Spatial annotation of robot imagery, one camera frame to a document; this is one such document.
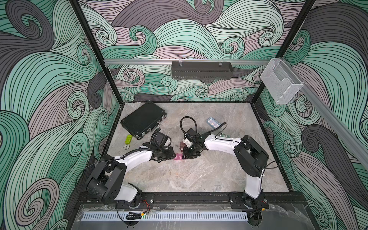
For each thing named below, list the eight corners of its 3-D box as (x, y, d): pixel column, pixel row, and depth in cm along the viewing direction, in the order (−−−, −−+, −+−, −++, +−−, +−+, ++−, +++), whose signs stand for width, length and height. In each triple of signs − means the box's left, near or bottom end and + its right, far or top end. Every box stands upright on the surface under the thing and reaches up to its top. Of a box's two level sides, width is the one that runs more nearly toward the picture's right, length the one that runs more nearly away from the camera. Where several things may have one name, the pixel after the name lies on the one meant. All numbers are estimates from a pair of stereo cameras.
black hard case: (122, 126, 107) (119, 121, 102) (149, 105, 121) (147, 100, 116) (141, 142, 98) (138, 137, 93) (167, 117, 113) (167, 111, 108)
